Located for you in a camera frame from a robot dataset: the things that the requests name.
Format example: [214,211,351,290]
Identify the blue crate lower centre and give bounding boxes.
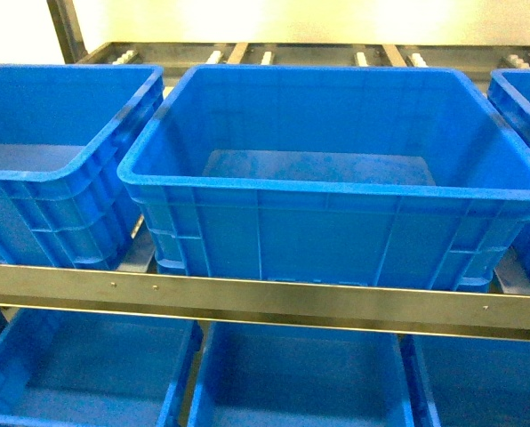
[188,322,414,426]

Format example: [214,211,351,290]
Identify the blue crate lower right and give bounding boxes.
[400,335,530,426]

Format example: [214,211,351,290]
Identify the steel roller rack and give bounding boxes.
[0,0,530,427]

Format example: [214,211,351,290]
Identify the blue crate lower left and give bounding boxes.
[0,309,203,426]

